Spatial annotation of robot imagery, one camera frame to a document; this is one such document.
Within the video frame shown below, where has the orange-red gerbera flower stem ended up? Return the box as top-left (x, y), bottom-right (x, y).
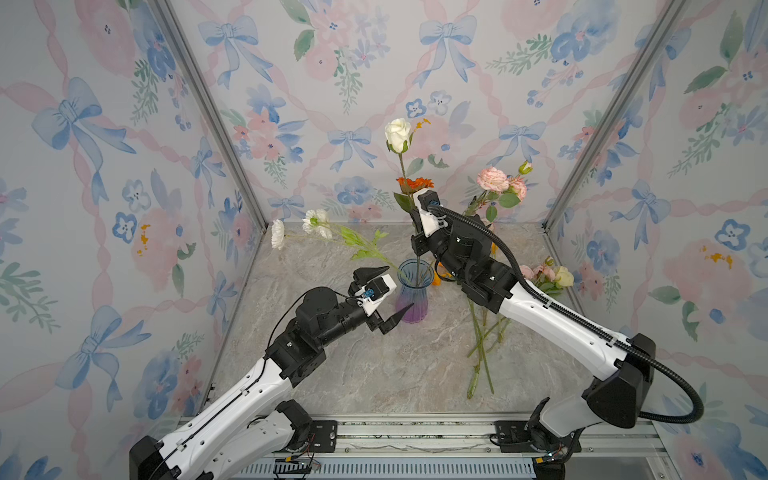
top-left (393, 176), bottom-right (434, 236)

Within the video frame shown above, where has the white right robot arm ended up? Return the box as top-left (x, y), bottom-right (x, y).
top-left (412, 218), bottom-right (655, 450)

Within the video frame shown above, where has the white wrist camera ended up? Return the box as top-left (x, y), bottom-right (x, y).
top-left (354, 274), bottom-right (397, 317)
top-left (414, 188), bottom-right (441, 237)

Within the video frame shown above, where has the pink carnation flower spray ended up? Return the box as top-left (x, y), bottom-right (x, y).
top-left (463, 161), bottom-right (533, 224)

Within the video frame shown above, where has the white lisianthus flower stem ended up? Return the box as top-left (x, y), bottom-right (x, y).
top-left (268, 209), bottom-right (397, 269)

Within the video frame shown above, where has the aluminium corner post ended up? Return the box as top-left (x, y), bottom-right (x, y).
top-left (149, 0), bottom-right (267, 233)
top-left (542, 0), bottom-right (688, 235)

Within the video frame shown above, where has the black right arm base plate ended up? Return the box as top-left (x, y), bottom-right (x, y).
top-left (489, 420), bottom-right (538, 454)

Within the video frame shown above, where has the blue purple glass vase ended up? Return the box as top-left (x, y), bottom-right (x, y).
top-left (396, 258), bottom-right (434, 324)

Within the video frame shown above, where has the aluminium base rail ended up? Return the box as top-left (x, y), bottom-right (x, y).
top-left (234, 413), bottom-right (680, 479)

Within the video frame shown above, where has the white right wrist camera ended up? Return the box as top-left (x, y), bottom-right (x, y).
top-left (414, 188), bottom-right (441, 237)

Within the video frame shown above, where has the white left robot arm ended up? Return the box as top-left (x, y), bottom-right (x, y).
top-left (129, 267), bottom-right (405, 479)

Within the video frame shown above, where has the pink and cream rose spray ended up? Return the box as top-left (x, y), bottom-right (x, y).
top-left (520, 257), bottom-right (574, 297)

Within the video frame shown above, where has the white rose flower stem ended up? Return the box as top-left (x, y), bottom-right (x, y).
top-left (384, 117), bottom-right (421, 265)

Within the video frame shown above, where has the black corrugated cable conduit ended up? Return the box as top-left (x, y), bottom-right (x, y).
top-left (430, 203), bottom-right (704, 425)

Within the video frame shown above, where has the orange ranunculus flower spray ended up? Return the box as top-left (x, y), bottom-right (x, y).
top-left (429, 260), bottom-right (504, 400)

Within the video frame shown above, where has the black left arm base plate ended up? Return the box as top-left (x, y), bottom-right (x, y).
top-left (285, 420), bottom-right (339, 454)

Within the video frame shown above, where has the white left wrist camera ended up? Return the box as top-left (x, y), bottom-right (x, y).
top-left (354, 274), bottom-right (397, 317)

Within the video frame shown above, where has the aluminium corner post left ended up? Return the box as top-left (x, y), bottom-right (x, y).
top-left (149, 0), bottom-right (267, 233)

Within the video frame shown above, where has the aluminium corner post right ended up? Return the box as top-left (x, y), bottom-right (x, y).
top-left (542, 0), bottom-right (688, 235)

